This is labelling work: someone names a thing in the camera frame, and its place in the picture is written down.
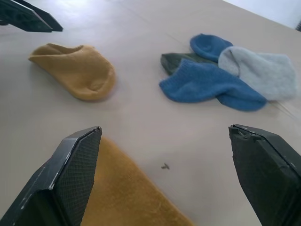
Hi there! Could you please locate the mustard yellow sock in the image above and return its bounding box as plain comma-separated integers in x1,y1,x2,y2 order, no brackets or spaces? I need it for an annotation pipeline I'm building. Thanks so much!
28,42,117,102
81,136,195,226

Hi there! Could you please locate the light grey sock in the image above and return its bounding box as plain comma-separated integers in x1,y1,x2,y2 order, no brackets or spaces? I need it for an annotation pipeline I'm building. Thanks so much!
218,46,298,101

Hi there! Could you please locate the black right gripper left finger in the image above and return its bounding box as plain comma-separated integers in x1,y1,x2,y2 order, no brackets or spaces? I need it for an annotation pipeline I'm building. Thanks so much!
0,126,103,226

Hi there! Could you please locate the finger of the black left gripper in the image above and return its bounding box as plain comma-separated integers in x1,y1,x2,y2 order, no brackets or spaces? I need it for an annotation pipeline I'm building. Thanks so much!
0,0,53,33
22,0,64,32

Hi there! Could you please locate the blue sock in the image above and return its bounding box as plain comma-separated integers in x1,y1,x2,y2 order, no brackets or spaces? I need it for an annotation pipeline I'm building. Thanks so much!
158,58,268,112
190,33,234,63

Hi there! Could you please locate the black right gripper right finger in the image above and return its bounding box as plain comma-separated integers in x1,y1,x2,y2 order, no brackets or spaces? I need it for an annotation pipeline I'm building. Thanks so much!
228,124,301,226

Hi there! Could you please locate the dark green sock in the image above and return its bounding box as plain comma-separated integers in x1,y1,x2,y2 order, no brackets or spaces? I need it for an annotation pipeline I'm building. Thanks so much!
160,52,218,76

